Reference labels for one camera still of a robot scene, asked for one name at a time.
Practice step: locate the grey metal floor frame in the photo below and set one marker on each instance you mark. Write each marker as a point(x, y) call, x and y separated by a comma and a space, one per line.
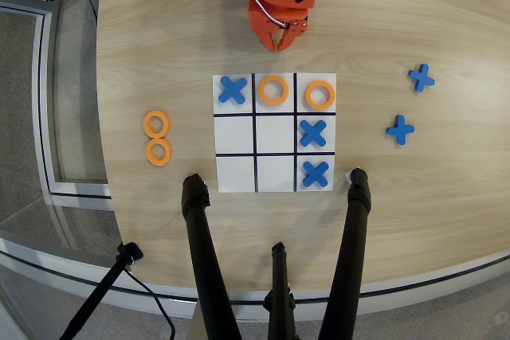
point(44, 117)

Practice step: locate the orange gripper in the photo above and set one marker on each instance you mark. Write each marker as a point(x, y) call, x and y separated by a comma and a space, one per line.
point(266, 21)

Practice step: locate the white tic-tac-toe board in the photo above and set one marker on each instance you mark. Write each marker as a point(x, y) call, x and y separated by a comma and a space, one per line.
point(235, 133)

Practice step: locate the thin black stand pole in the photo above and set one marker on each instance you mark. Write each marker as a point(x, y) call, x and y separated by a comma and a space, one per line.
point(99, 292)

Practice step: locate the small white label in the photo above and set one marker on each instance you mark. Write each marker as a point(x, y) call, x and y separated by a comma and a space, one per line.
point(347, 176)

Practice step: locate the short black tripod leg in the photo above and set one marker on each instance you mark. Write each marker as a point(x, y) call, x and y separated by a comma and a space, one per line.
point(280, 276)

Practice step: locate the blue foam X piece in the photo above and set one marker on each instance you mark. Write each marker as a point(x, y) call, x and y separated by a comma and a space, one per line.
point(400, 130)
point(313, 133)
point(421, 77)
point(316, 174)
point(233, 90)

